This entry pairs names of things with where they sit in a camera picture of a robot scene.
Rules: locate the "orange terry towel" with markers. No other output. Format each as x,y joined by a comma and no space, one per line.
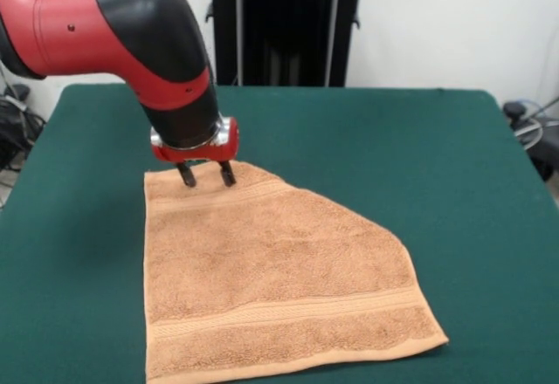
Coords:
271,279

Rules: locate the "dark green table cloth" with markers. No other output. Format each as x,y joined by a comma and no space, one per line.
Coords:
480,227

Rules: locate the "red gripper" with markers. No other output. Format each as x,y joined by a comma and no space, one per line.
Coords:
201,150

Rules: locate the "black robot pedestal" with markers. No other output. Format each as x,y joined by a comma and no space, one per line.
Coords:
284,22

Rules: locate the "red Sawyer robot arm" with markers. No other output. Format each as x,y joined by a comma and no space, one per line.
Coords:
109,39

